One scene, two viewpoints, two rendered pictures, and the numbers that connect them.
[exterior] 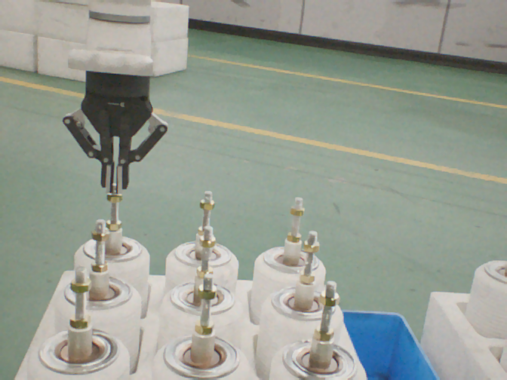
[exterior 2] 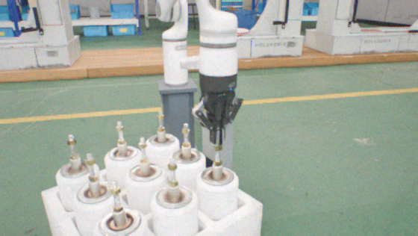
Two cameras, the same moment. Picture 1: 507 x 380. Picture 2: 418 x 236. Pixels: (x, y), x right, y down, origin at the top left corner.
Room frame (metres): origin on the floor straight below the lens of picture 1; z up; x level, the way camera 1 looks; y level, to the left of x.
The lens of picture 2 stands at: (1.25, -0.17, 0.64)
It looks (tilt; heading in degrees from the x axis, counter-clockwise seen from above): 23 degrees down; 146
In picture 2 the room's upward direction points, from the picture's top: straight up
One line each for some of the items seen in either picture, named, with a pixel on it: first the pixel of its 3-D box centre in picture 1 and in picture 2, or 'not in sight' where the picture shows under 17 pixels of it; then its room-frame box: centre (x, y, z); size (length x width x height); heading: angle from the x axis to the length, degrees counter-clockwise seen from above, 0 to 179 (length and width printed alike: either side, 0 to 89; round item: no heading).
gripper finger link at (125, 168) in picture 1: (130, 169); (210, 133); (0.78, 0.16, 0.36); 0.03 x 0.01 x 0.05; 95
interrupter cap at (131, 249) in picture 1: (112, 249); (217, 175); (0.78, 0.18, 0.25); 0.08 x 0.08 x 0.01
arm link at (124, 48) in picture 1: (117, 39); (212, 54); (0.76, 0.17, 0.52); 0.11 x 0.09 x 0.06; 5
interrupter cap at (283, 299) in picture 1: (302, 304); (95, 192); (0.68, -0.07, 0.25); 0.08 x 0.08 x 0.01
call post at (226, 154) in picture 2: not in sight; (217, 156); (0.57, 0.33, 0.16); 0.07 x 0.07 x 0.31; 6
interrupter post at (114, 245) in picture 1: (113, 240); (217, 171); (0.78, 0.18, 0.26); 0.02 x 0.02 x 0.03
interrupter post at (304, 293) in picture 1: (304, 294); (95, 187); (0.68, -0.07, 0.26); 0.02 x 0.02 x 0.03
